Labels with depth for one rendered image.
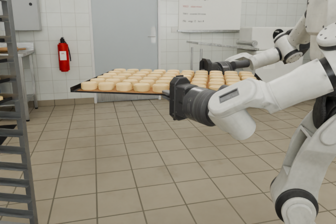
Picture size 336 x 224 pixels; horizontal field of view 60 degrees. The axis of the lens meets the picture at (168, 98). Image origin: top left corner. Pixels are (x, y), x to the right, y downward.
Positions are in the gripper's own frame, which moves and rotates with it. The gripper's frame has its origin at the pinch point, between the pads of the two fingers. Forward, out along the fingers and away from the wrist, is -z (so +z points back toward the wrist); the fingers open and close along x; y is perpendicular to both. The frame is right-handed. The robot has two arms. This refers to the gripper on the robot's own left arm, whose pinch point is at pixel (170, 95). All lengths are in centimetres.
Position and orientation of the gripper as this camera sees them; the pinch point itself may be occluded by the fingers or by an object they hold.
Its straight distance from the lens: 83.9
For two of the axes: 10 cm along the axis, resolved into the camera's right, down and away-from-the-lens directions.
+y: -8.1, 1.3, -5.8
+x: 0.1, -9.7, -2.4
